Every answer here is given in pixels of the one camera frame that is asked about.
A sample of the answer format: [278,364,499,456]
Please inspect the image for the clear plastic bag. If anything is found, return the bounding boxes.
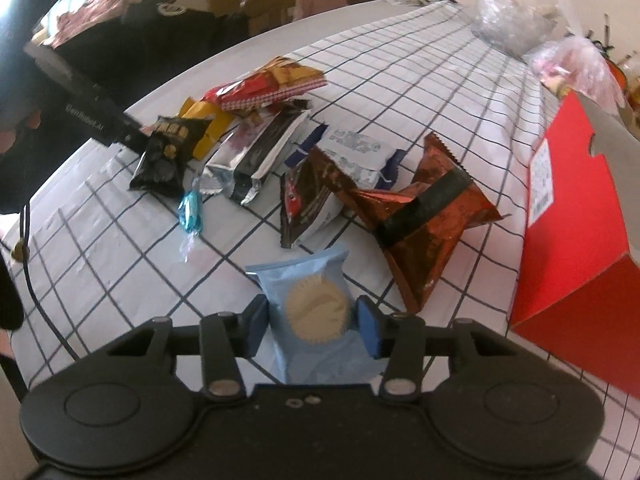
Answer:
[472,0,552,57]

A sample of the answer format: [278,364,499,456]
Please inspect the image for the silver and black snack packet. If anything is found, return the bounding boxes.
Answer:
[204,104,312,207]

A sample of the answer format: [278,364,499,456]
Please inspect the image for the yellow snack packet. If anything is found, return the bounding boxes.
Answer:
[179,97,237,162]

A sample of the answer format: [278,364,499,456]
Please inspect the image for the black garment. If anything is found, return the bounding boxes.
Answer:
[49,2,252,116]

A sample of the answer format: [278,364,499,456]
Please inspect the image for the blue wrapped candy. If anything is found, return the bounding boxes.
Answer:
[177,174,222,264]

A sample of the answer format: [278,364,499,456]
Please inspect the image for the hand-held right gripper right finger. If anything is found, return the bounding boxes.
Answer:
[356,296,521,399]

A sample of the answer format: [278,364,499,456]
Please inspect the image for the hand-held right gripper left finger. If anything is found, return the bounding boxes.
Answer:
[106,294,271,399]

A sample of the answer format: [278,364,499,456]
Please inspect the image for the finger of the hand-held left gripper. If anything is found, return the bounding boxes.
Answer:
[107,112,149,154]

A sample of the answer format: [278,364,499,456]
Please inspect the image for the black cord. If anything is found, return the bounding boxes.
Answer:
[12,204,81,361]

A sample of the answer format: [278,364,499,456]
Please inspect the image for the orange-brown foil snack packet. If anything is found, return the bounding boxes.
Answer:
[349,132,504,314]

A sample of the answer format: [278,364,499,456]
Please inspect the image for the person's left forearm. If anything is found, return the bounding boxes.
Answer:
[0,120,87,215]

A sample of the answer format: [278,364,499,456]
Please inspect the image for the red cardboard box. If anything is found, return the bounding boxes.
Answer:
[509,92,640,402]

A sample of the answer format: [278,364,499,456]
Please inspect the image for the plain red snack packet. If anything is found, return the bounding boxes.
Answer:
[202,72,261,106]

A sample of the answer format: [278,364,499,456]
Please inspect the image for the red checked snack packet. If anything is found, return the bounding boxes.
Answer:
[219,57,329,112]

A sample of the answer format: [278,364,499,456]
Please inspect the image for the light blue cookie packet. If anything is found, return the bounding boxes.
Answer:
[245,247,387,386]

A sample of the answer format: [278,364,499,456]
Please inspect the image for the black and gold snack packet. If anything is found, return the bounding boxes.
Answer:
[128,115,214,199]

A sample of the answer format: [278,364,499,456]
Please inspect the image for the pink plastic bag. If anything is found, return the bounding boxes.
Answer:
[529,35,627,112]

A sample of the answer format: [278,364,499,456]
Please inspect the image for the white and blue snack packet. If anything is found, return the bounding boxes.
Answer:
[286,125,409,192]

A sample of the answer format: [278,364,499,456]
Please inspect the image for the wooden chair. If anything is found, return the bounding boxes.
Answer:
[239,0,382,37]

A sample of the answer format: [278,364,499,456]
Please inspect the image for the dark brown snack packet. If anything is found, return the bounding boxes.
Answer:
[279,147,352,251]

